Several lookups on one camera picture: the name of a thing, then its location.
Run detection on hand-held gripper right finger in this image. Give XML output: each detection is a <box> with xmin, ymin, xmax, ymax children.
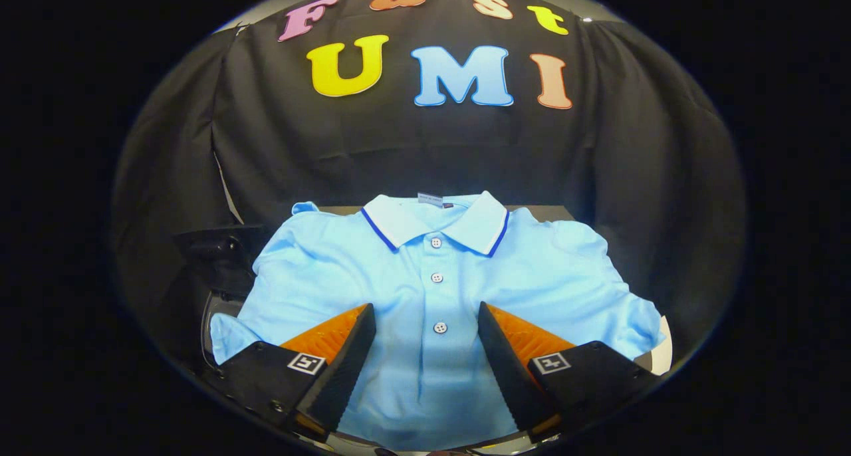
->
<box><xmin>477</xmin><ymin>301</ymin><xmax>666</xmax><ymax>445</ymax></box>

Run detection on white board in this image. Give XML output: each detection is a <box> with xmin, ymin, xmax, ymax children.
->
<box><xmin>652</xmin><ymin>315</ymin><xmax>674</xmax><ymax>376</ymax></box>

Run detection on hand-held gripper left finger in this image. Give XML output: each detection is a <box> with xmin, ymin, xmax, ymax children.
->
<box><xmin>211</xmin><ymin>302</ymin><xmax>377</xmax><ymax>443</ymax></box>

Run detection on light blue polo shirt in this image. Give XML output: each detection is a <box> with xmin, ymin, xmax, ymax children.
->
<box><xmin>210</xmin><ymin>190</ymin><xmax>666</xmax><ymax>451</ymax></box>

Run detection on black backdrop cloth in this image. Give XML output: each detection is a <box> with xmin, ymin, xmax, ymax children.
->
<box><xmin>112</xmin><ymin>0</ymin><xmax>747</xmax><ymax>370</ymax></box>

